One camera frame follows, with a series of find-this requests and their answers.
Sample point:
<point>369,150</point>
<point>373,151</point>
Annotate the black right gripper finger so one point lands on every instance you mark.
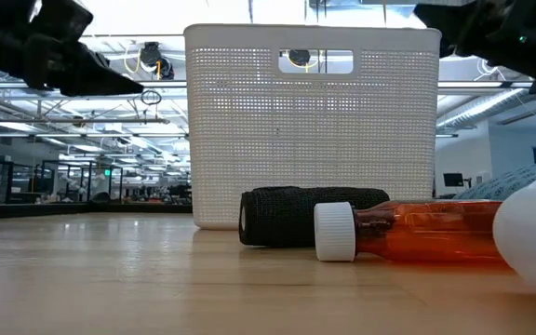
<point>459,23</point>

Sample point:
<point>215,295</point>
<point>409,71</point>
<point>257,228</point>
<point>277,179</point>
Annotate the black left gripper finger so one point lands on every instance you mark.
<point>95,56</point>
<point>100,81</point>

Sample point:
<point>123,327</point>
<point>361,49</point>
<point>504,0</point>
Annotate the amber bottle with white cap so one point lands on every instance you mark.
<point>426,228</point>

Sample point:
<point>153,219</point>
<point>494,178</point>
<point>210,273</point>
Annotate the black bandage roll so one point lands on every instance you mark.
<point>282,218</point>

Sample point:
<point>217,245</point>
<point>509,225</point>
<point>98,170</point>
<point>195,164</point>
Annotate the white perforated plastic basket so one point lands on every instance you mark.
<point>249,139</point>

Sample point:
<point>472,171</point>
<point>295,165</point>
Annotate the blue patterned cloth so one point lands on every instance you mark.
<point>505,183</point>

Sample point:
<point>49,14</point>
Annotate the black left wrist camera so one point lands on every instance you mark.
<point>61,18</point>

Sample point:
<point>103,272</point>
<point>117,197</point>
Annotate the white ceiling air duct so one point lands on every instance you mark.
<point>482,108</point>

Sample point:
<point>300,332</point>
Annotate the black table frame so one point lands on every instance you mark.
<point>63,209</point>

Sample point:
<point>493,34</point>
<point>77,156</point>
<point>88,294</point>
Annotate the small black wall monitor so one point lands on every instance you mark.
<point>453,179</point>

